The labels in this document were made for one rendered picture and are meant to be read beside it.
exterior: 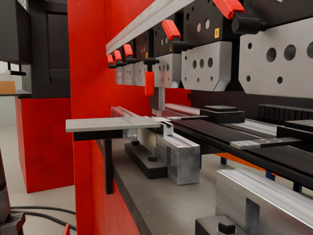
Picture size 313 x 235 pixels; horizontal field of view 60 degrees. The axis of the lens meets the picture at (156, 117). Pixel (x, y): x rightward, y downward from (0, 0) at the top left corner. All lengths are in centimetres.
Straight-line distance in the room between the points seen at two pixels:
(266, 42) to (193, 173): 41
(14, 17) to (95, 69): 55
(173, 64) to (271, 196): 35
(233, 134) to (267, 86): 57
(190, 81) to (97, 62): 120
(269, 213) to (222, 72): 21
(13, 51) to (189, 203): 149
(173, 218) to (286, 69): 33
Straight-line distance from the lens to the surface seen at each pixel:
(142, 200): 60
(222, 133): 96
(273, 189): 44
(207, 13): 50
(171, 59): 63
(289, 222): 38
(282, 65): 33
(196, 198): 61
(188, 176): 68
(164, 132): 78
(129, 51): 93
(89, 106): 169
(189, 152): 66
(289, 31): 33
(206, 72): 48
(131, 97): 172
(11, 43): 185
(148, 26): 83
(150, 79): 69
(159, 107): 83
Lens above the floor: 113
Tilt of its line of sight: 8 degrees down
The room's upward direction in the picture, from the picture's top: straight up
